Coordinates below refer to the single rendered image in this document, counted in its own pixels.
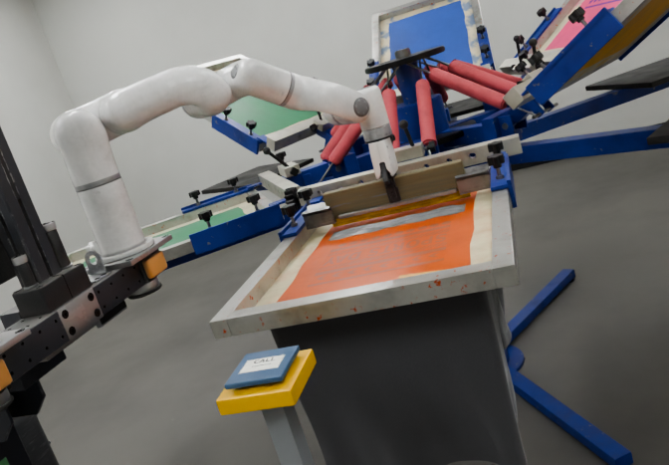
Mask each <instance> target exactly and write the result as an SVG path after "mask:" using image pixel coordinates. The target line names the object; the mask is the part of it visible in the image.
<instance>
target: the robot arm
mask: <svg viewBox="0 0 669 465"><path fill-rule="evenodd" d="M247 96H250V97H254V98H257V99H260V100H263V101H266V102H269V103H272V104H275V105H278V106H280V107H283V108H286V109H290V110H296V111H315V112H322V113H324V116H325V119H326V120H327V121H328V122H329V123H331V124H334V125H345V124H352V123H359V124H360V127H361V131H362V134H363V138H364V141H365V143H368V147H369V152H370V157H371V161H372V165H373V169H374V173H375V177H376V179H377V180H379V179H380V178H381V176H382V178H383V182H384V185H385V189H386V193H387V196H388V199H389V203H394V202H398V201H401V197H400V193H399V190H398V186H396V183H395V180H394V176H393V175H396V174H397V173H396V171H397V169H398V164H397V159H396V156H395V152H394V149H393V146H392V143H391V140H390V137H391V136H393V133H392V130H391V126H390V123H389V119H388V116H387V112H386V109H385V105H384V102H383V98H382V94H381V91H380V88H379V87H378V86H368V87H365V88H361V89H359V90H356V91H355V90H353V89H350V88H348V87H345V86H342V85H339V84H335V83H331V82H327V81H322V80H318V79H314V78H310V77H305V76H301V75H298V74H295V73H292V72H289V71H287V70H284V69H281V68H278V67H276V66H273V65H271V64H268V63H265V62H262V61H260V60H257V59H252V58H246V59H242V60H240V61H237V62H235V63H232V64H230V65H229V66H227V67H225V68H223V69H221V70H219V71H217V72H213V71H211V70H209V69H207V68H203V67H199V66H179V67H174V68H170V69H167V70H164V71H162V72H159V73H157V74H155V75H152V76H150V77H148V78H145V79H143V80H140V81H138V82H136V83H134V84H132V85H129V86H127V87H124V88H121V89H117V90H114V91H111V92H110V93H108V94H106V95H104V96H102V97H99V98H97V99H95V100H93V101H91V102H89V103H86V104H84V105H82V106H80V107H78V108H76V109H74V110H70V111H67V112H65V113H63V114H61V115H60V116H58V117H57V118H56V119H55V120H54V122H53V123H52V125H51V128H50V140H51V143H52V145H53V146H54V148H55V149H56V150H57V151H59V152H60V153H61V154H62V156H63V159H64V162H65V165H66V167H67V169H68V172H69V175H70V178H71V180H72V183H73V185H74V188H75V190H76V192H77V194H78V197H79V199H80V202H81V204H82V207H83V209H84V212H85V214H86V217H87V219H88V222H89V224H90V227H91V229H92V232H93V234H94V236H95V239H96V240H95V241H93V242H90V243H89V245H88V246H87V248H86V250H87V252H89V251H96V252H97V253H99V254H100V255H101V257H102V259H103V261H104V264H106V263H111V262H115V261H118V260H121V259H124V258H127V257H129V256H132V255H134V254H137V253H139V252H141V251H143V250H145V249H146V248H148V247H150V246H151V245H152V244H153V243H154V240H153V238H152V237H144V235H143V233H142V230H141V227H140V225H139V222H138V220H137V217H136V214H135V212H134V209H133V207H132V204H131V201H130V199H129V196H128V194H127V191H126V188H125V186H124V183H123V181H122V178H121V176H120V173H119V171H118V168H117V166H116V163H115V160H114V157H113V154H112V149H111V145H110V141H111V140H113V139H115V138H117V137H119V136H121V135H123V134H126V133H129V132H132V131H135V130H137V129H139V128H140V127H141V126H143V125H144V124H146V123H148V122H150V121H151V120H153V119H155V118H157V117H159V116H162V115H164V114H167V113H169V112H171V111H173V110H176V109H178V108H180V107H182V109H183V110H184V111H185V112H186V113H187V114H188V115H189V116H191V117H194V118H206V117H211V116H217V115H219V114H221V113H222V112H224V111H225V110H226V109H227V107H228V106H229V105H231V104H233V103H235V102H236V101H238V100H240V99H242V98H244V97H247ZM390 178H391V179H392V180H391V179H390Z"/></svg>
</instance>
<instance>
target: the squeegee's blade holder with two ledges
mask: <svg viewBox="0 0 669 465"><path fill-rule="evenodd" d="M453 193H457V189H456V188H452V189H447V190H443V191H439V192H434V193H430V194H426V195H422V196H417V197H413V198H409V199H404V200H401V201H398V202H394V203H387V204H383V205H378V206H374V207H370V208H365V209H361V210H357V211H352V212H348V213H345V214H340V215H339V216H338V218H339V219H343V218H348V217H352V216H356V215H361V214H365V213H370V212H374V211H378V210H383V209H387V208H391V207H396V206H400V205H405V204H409V203H413V202H418V201H422V200H426V199H431V198H435V197H440V196H444V195H448V194H453Z"/></svg>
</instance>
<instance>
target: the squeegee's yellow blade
mask: <svg viewBox="0 0 669 465"><path fill-rule="evenodd" d="M457 195H460V193H459V191H457V193H453V194H448V195H444V196H440V197H435V198H431V199H426V200H422V201H418V202H413V203H409V204H405V205H400V206H396V207H391V208H387V209H383V210H378V211H374V212H370V213H365V214H361V215H356V216H352V217H348V218H343V219H337V220H336V223H340V222H343V221H347V220H352V219H356V218H361V217H365V216H369V215H374V214H378V213H383V212H387V211H391V210H396V209H400V208H405V207H409V206H413V205H418V204H422V203H427V202H431V201H435V200H440V199H444V198H449V197H453V196H457Z"/></svg>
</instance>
